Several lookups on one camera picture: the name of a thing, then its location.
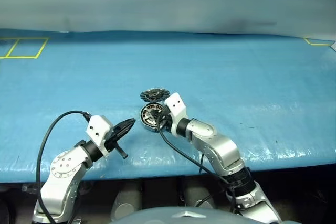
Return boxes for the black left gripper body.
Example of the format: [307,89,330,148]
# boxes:
[104,126,129,160]

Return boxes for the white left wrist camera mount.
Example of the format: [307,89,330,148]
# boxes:
[86,115,114,159]

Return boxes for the grey finned rotor disc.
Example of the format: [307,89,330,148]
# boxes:
[140,87,171,103]

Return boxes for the grey rounded robot torso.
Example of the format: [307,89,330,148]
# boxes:
[110,206,253,224]

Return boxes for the blue plastic table cover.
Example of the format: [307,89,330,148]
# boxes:
[0,28,336,183]

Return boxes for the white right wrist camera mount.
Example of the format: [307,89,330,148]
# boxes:
[163,92,187,134]

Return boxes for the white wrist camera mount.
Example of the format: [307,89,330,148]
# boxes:
[163,92,187,134]
[86,115,114,159]

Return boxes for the grey rounded post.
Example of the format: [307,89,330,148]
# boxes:
[183,182,216,209]
[111,182,144,221]

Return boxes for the motor stator housing copper windings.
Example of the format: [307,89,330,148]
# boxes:
[139,103,165,130]

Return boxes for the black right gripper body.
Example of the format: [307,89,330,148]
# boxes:
[156,105,173,131]

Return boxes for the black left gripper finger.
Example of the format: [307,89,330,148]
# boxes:
[116,118,137,132]
[114,124,135,143]

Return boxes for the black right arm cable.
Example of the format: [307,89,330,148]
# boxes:
[158,121,238,214]

